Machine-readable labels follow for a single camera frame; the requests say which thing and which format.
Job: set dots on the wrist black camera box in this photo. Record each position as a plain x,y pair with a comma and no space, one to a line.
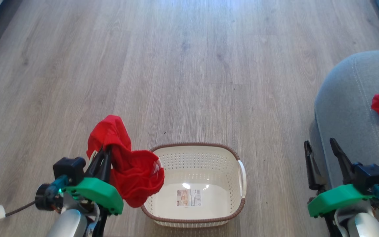
69,169
370,177

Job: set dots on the grey fabric sofa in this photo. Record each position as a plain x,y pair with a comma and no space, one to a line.
347,108

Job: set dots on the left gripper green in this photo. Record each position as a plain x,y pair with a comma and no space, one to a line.
94,192

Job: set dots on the cream laundry basket brown rim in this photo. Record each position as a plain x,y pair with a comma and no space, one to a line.
196,158

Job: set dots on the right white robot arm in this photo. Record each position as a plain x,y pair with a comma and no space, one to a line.
364,225

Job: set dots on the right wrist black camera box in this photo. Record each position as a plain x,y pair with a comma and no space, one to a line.
370,177

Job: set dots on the printed sticker label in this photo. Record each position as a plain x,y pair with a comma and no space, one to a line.
189,197

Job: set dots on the large plain red garment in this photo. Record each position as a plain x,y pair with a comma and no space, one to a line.
137,177

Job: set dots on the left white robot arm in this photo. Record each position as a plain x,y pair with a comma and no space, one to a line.
69,225

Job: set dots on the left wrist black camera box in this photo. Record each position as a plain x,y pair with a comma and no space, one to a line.
69,169

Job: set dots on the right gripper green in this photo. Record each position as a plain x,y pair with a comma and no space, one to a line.
334,199

